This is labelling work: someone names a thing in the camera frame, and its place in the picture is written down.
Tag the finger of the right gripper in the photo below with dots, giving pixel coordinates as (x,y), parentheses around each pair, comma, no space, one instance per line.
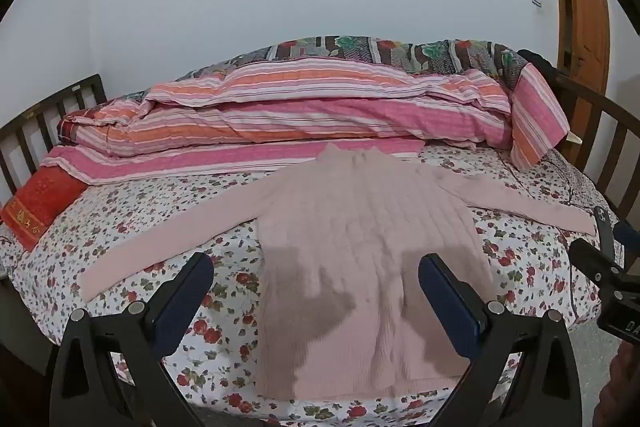
(621,233)
(589,261)

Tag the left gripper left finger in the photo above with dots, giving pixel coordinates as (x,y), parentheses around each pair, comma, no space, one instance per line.
(85,387)

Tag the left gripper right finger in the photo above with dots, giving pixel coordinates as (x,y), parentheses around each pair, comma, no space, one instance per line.
(522,370)

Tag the pink knit sweater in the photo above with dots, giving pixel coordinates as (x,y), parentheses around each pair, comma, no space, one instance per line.
(341,311)

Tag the person's right hand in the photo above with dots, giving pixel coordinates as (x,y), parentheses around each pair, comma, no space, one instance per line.
(621,368)

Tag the dark wooden footboard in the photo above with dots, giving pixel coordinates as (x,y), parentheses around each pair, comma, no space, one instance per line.
(574,96)

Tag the red pillow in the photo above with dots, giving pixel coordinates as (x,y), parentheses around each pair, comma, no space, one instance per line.
(33,208)

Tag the orange wooden door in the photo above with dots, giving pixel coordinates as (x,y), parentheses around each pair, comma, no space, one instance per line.
(584,42)

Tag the patchwork floral blanket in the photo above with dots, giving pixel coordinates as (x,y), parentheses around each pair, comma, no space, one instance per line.
(400,51)

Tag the dark wooden headboard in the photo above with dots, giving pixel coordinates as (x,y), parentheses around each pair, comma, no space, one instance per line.
(30,136)

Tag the pink striped quilt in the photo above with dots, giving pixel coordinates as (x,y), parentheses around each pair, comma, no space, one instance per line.
(268,115)

